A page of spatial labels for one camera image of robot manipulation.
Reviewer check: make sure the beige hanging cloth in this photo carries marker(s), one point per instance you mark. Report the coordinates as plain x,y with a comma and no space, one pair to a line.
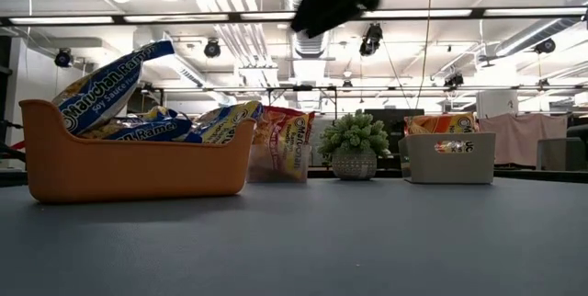
521,140

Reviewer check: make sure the green succulent in pot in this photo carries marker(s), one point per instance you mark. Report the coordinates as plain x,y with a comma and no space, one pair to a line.
353,140

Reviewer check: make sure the grey box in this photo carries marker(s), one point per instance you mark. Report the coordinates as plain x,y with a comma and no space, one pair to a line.
558,153

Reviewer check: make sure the white cabinet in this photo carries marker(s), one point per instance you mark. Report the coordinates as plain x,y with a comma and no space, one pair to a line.
496,103

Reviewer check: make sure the orange plastic bin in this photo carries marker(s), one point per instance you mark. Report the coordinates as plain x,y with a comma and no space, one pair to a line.
138,172

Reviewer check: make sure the clear plastic bin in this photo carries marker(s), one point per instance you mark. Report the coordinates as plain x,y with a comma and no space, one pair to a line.
264,167

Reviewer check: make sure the black vertical post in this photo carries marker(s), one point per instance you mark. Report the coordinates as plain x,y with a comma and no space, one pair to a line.
3,103

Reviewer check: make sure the orange Maruchan ramen packet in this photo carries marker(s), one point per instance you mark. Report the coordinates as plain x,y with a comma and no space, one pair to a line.
452,146
436,124

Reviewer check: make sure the black background monitor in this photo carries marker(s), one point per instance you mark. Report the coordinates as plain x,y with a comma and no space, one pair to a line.
395,119

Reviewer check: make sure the black ceiling spotlight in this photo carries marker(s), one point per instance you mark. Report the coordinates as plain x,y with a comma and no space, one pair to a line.
371,38
545,46
455,80
212,48
63,58

